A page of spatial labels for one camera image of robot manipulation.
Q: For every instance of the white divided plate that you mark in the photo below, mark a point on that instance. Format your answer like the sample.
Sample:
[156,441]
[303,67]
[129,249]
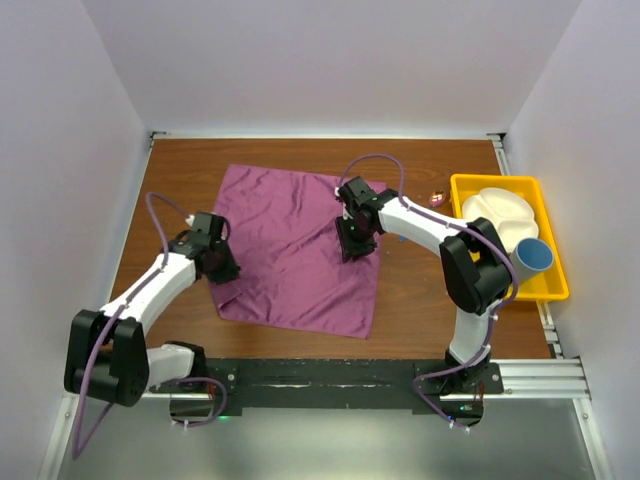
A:
[512,217]

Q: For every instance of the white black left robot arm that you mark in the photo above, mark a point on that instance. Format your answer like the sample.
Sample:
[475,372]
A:
[108,357]

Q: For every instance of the blue plastic cup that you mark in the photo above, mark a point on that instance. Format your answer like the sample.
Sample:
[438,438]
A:
[531,257]

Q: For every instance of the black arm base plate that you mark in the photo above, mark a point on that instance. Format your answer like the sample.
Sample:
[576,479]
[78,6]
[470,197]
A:
[363,384]

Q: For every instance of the yellow plastic tray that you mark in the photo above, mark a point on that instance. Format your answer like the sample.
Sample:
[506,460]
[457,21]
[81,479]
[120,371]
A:
[548,286]

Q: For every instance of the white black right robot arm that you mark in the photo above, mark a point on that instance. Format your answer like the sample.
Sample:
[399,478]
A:
[477,271]

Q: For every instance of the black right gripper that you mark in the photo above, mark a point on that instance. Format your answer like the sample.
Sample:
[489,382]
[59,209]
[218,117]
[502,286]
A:
[350,248]

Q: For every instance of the purple cloth napkin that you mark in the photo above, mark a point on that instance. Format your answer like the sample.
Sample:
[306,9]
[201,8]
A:
[285,241]

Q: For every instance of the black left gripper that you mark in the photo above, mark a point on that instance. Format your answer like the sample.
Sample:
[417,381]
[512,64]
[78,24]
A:
[229,272]

